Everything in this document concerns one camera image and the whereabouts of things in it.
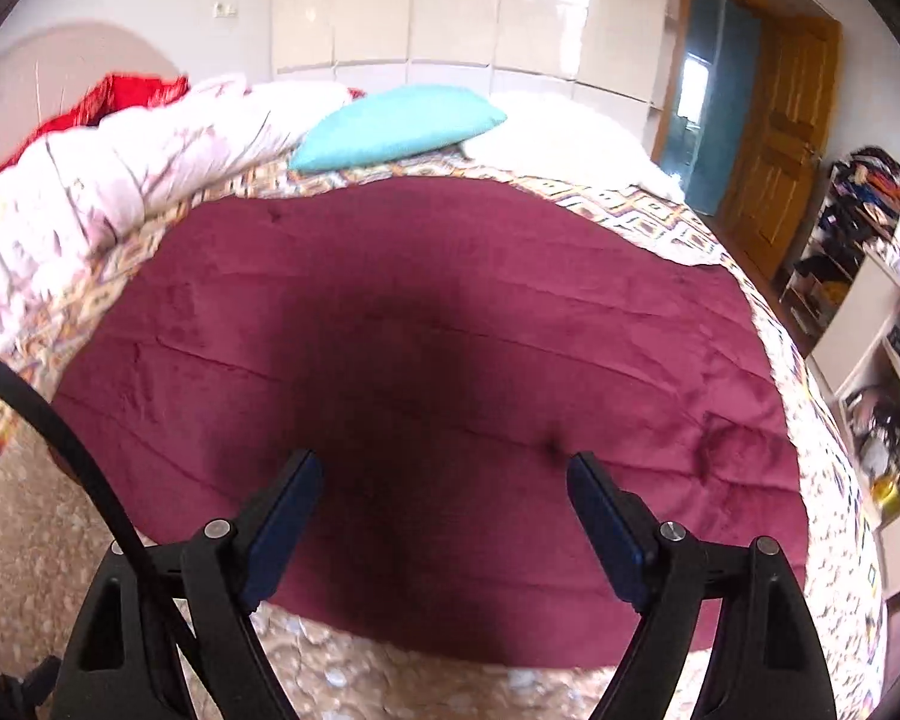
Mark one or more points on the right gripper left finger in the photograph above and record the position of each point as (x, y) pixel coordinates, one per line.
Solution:
(123, 661)

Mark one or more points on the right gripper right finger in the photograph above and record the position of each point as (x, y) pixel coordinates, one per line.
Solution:
(766, 659)

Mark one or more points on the maroon quilted down jacket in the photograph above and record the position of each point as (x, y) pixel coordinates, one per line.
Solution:
(444, 346)

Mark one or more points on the yellow container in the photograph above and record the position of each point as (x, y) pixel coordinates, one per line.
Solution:
(885, 492)

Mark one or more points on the cream shelf unit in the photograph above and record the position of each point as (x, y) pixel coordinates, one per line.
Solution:
(858, 361)

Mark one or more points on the brown wooden door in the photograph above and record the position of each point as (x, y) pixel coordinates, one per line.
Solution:
(786, 132)

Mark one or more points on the pink floral duvet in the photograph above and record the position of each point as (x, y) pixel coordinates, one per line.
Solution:
(74, 193)

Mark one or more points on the teal glass door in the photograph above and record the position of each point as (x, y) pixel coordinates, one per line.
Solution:
(715, 84)

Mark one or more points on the white plush pillow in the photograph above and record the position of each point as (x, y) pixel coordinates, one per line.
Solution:
(569, 144)

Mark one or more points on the red blanket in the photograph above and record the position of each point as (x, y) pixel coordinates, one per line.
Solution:
(115, 92)

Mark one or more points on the beige rounded headboard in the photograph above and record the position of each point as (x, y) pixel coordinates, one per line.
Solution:
(45, 74)

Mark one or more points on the turquoise pillow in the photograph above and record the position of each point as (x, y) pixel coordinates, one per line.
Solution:
(395, 124)

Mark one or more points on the glossy cream wardrobe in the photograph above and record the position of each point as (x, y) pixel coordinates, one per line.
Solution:
(602, 55)

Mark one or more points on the wall socket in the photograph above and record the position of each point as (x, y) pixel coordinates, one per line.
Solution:
(224, 11)

